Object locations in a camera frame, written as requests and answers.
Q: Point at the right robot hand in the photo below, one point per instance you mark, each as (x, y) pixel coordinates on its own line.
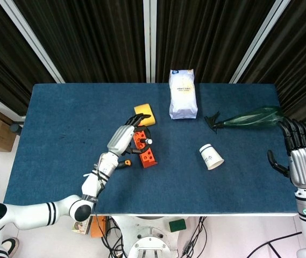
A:
(304, 166)

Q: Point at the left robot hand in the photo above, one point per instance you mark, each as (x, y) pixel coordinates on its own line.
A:
(120, 139)

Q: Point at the black orange-capped screwdriver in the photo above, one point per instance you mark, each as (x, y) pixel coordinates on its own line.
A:
(127, 163)

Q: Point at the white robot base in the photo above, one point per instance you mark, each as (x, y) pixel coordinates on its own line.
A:
(147, 242)

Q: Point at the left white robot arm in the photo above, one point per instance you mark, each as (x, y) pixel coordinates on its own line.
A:
(29, 215)

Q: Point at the orange tool holder rack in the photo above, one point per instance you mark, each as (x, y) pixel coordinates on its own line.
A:
(148, 158)

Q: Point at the yellow sponge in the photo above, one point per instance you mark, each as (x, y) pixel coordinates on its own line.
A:
(143, 108)

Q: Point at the green spray bottle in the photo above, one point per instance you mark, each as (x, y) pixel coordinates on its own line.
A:
(255, 118)

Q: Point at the white paper bag package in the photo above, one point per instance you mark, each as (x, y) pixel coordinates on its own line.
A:
(182, 102)

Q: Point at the blue table mat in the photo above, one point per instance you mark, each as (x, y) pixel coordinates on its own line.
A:
(182, 193)

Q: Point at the white paper cup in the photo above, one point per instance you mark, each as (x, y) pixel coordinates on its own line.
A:
(209, 157)

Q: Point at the orange box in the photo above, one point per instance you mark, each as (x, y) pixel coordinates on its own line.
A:
(99, 228)

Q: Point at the tape roll box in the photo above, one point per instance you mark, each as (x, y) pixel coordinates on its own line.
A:
(84, 228)

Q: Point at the dark pleated curtain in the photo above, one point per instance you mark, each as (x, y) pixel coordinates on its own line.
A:
(2, 53)
(303, 67)
(88, 40)
(203, 35)

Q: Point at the green block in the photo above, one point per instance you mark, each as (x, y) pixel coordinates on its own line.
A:
(177, 225)

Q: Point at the grey plastic cylinder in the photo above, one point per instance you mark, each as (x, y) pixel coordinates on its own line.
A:
(15, 127)

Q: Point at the white frame post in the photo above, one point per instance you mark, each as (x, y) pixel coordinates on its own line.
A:
(150, 40)
(31, 40)
(259, 40)

